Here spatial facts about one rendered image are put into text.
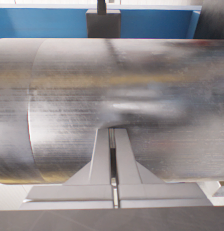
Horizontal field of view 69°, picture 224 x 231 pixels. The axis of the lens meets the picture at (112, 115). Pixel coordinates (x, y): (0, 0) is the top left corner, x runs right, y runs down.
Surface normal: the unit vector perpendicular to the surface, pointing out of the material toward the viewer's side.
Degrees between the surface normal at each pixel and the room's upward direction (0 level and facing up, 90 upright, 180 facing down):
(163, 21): 90
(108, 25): 90
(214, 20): 0
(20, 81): 90
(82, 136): 90
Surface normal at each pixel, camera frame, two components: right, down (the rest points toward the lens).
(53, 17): 0.03, 0.62
